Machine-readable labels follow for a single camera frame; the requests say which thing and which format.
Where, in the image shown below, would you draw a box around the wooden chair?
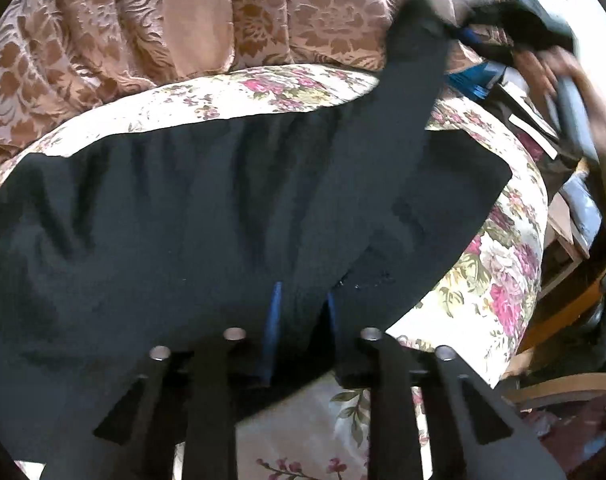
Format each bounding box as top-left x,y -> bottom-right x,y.
500,255 -> 606,411

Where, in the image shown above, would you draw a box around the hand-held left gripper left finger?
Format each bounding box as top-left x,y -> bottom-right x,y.
40,280 -> 286,480

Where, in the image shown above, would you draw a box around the brown patterned curtain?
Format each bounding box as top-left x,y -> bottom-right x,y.
0,0 -> 514,161

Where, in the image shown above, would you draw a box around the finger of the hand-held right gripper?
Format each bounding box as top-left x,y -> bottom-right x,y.
445,5 -> 518,63

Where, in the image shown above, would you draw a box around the grey box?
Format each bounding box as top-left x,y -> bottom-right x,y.
558,172 -> 604,261

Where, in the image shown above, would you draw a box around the floral blanket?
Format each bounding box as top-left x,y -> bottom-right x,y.
0,62 -> 551,480

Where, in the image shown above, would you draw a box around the person's right hand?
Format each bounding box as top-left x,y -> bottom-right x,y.
513,45 -> 606,161

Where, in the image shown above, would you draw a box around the black pants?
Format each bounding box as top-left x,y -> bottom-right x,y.
0,0 -> 514,480

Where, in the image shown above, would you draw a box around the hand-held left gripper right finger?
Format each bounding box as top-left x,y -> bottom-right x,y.
323,292 -> 568,480

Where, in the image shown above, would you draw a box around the blue fringed cloth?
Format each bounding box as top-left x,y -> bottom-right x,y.
448,62 -> 504,102

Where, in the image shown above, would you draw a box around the white paper strip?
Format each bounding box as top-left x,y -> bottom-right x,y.
508,112 -> 558,158

